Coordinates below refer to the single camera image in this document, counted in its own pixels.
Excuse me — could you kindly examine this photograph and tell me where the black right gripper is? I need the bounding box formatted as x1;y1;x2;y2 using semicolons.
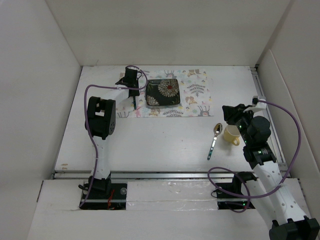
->
221;103;255;145

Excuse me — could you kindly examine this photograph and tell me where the silver fork teal handle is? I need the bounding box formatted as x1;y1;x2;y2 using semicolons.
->
133;96;137;110

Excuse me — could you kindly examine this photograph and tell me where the silver spoon teal handle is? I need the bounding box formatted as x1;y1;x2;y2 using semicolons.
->
207;123;223;161

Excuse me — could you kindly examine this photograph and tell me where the black floral square plate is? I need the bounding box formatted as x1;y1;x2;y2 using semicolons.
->
145;78;181;107

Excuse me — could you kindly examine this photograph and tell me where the floral patterned cloth placemat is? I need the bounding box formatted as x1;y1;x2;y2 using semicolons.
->
116;69;213;118

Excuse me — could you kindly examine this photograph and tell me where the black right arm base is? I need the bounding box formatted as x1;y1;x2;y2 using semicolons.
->
211;175;255;212

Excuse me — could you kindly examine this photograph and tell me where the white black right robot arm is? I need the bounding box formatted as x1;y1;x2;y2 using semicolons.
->
222;104;320;240

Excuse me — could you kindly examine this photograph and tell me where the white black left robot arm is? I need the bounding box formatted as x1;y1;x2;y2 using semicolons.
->
84;65;143;199

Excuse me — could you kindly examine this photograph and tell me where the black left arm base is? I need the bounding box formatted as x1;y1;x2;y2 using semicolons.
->
78;176;128;210

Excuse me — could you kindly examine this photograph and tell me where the yellow ceramic cup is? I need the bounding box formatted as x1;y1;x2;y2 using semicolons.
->
223;124;241;146

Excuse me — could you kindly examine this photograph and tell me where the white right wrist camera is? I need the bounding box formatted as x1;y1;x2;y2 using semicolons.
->
243;95;267;113

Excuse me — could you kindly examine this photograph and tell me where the aluminium rail right side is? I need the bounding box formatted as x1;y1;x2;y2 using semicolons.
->
250;64;288;173

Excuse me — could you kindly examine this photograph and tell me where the aluminium rail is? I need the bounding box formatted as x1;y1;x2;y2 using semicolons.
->
51;170;291;180
250;64;288;173

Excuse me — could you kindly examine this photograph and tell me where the aluminium rail front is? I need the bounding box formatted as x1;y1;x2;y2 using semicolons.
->
51;170;291;180

